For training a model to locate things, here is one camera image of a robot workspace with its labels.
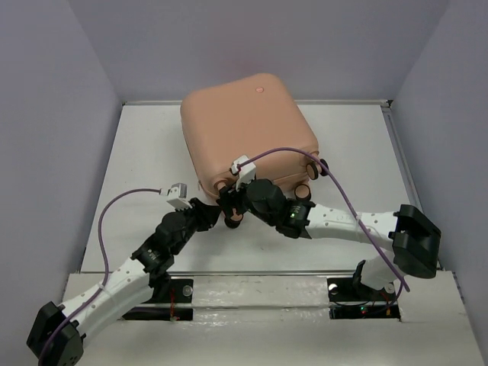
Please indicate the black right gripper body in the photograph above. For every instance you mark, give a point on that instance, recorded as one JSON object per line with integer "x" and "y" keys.
{"x": 271, "y": 219}

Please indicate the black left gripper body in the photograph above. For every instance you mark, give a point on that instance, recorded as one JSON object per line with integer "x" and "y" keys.
{"x": 190, "y": 229}

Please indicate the pink hard-shell suitcase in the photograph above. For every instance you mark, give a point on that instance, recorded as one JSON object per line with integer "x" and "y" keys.
{"x": 252, "y": 117}

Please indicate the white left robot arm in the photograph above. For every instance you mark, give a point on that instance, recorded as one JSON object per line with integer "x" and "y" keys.
{"x": 61, "y": 331}

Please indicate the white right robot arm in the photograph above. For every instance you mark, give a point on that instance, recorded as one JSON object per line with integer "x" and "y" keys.
{"x": 406, "y": 240}

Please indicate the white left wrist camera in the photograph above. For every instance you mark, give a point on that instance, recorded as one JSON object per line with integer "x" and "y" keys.
{"x": 176, "y": 196}

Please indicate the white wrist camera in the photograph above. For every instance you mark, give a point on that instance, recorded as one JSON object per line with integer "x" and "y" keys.
{"x": 176, "y": 196}
{"x": 244, "y": 170}

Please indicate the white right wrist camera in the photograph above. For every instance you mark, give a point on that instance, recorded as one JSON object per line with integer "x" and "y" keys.
{"x": 244, "y": 170}

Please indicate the aluminium table rail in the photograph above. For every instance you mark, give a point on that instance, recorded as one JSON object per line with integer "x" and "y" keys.
{"x": 264, "y": 273}

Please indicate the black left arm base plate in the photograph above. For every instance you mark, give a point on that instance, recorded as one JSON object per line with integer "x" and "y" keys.
{"x": 172, "y": 305}

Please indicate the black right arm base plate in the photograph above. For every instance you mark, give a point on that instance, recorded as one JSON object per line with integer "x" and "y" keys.
{"x": 348, "y": 302}

